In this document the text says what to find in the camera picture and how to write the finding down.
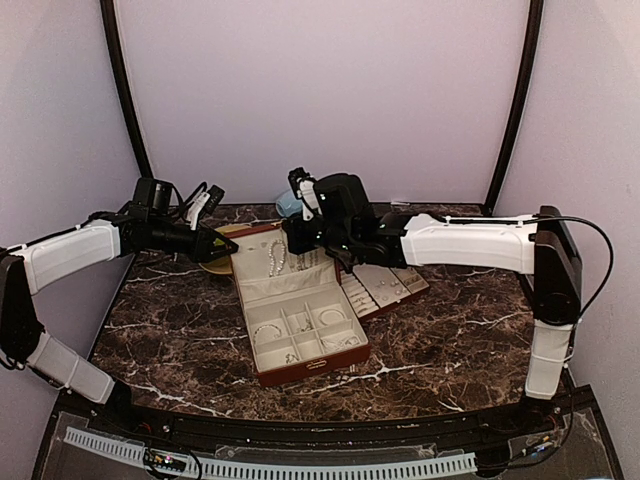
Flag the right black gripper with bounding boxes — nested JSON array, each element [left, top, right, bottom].
[[282, 210, 356, 255]]

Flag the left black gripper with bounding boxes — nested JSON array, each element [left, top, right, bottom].
[[149, 218, 239, 264]]

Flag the small red jewelry tray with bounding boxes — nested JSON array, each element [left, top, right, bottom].
[[339, 265, 430, 319]]

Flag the large red jewelry box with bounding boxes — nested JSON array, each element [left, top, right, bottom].
[[231, 225, 371, 387]]

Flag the silver link bracelet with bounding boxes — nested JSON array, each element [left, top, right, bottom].
[[252, 323, 284, 346]]

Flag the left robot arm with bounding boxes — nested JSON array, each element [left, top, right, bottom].
[[1, 178, 238, 436]]

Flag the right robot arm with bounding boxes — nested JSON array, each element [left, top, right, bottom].
[[283, 167, 615, 434]]

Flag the light blue faceted cup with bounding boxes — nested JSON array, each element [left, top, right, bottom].
[[275, 190, 303, 218]]

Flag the beige plate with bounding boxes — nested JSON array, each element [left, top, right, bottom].
[[199, 223, 261, 276]]

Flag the chunky pearl necklace in lid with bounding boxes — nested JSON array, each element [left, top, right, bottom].
[[267, 239, 287, 277]]

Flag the white cable duct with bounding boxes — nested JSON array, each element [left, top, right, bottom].
[[63, 427, 477, 479]]

